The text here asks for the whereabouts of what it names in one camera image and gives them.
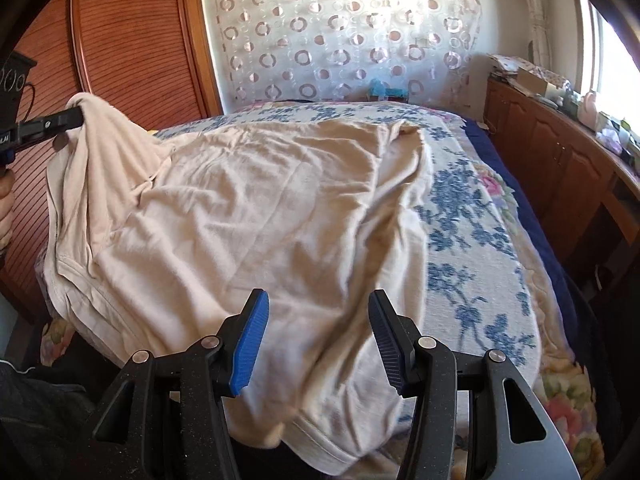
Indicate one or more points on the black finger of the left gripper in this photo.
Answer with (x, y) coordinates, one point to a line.
(47, 127)

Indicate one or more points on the beige t-shirt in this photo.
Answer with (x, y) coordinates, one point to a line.
(153, 243)

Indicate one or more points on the colourful floral bed quilt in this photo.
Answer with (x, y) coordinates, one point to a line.
(562, 386)

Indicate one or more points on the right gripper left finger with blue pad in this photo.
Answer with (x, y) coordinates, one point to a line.
(163, 416)

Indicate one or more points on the dark grey jacket sleeve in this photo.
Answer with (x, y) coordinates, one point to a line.
(43, 413)

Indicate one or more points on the brown wooden side cabinet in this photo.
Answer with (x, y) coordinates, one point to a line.
(585, 198)

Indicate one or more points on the white circle-patterned curtain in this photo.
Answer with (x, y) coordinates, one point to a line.
(330, 50)

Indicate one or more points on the turquoise toy on headboard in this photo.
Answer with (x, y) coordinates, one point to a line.
(380, 91)

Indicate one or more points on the cardboard box on cabinet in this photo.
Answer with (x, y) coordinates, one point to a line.
(538, 81)

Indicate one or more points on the brown wooden wardrobe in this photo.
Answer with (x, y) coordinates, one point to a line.
(148, 58)

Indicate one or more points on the person's left hand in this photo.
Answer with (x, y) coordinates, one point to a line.
(7, 200)

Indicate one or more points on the pink bottle on cabinet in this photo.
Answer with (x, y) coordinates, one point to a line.
(587, 110)

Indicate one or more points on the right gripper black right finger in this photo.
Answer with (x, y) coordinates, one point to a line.
(511, 434)

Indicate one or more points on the blue floral white bed blanket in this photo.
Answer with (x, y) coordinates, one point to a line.
(477, 297)

